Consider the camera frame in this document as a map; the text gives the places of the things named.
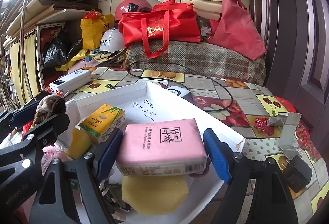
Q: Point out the pink plush toy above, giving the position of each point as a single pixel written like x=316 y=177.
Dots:
x=50 y=153

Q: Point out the white power bank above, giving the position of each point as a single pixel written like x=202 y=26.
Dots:
x=70 y=82

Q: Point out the metal shelf rack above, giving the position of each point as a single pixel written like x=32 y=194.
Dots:
x=25 y=46

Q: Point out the red bag beside table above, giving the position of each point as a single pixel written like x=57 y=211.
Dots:
x=286 y=104

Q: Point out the red tote bag with handles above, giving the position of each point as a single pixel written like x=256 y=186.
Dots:
x=167 y=21

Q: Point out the white helmet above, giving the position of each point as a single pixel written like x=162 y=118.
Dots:
x=112 y=41

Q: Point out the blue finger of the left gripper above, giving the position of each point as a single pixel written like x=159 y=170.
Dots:
x=19 y=118
x=48 y=126

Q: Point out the pale yellow foam block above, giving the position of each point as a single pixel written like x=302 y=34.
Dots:
x=150 y=196

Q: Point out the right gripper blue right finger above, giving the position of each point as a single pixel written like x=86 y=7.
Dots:
x=232 y=168

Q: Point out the fruit pattern tablecloth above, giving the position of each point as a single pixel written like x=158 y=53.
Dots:
x=244 y=107

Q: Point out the yellow tissue pack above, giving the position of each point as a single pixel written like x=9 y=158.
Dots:
x=100 y=124

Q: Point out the yellow green sponge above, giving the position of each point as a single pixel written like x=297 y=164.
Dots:
x=79 y=145

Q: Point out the grey metal phone stand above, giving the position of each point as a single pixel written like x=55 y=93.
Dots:
x=288 y=121

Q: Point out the yellow shopping bag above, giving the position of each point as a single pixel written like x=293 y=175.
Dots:
x=93 y=26

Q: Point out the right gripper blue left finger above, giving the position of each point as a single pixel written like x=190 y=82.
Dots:
x=94 y=167

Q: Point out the black cube charger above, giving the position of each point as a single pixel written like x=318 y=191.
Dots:
x=298 y=174

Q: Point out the dark red cloth bag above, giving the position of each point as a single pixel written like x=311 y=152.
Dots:
x=236 y=31

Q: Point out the red helmet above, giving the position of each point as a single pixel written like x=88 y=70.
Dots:
x=131 y=6

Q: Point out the white wireless charger puck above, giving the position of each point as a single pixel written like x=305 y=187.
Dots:
x=180 y=91

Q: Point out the cow print fabric pouch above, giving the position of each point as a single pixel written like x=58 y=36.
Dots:
x=112 y=198

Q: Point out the black plastic bag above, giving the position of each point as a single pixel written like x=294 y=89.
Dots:
x=60 y=51

